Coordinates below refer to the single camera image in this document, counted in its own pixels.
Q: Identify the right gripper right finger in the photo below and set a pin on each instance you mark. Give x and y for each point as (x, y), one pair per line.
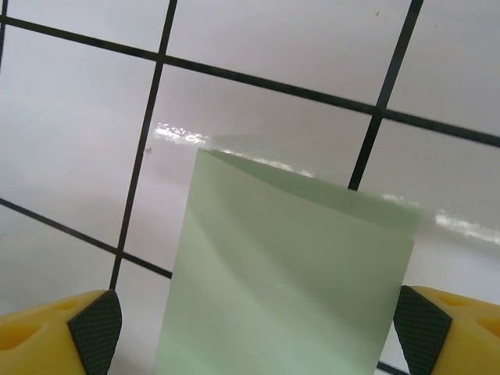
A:
(453, 336)

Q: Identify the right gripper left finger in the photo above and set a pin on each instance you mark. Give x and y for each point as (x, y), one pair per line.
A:
(47, 340)

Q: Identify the light green cloth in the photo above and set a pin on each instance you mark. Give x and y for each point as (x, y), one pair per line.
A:
(281, 273)

